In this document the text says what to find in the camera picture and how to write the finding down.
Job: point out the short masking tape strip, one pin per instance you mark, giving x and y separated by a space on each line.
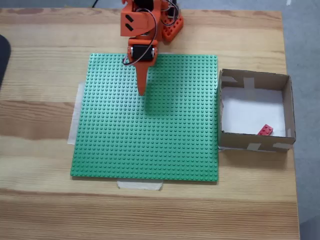
140 185
166 53

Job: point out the open cardboard box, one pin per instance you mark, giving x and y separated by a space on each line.
235 141

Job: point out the black rounded object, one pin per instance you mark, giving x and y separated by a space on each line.
3 57

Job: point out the white paper box lining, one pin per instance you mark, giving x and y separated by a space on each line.
250 110

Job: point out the green lego baseplate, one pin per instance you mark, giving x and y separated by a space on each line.
112 125

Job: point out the long masking tape strip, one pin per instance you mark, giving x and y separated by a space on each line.
73 120

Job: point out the red lego block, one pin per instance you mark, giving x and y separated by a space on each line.
266 130

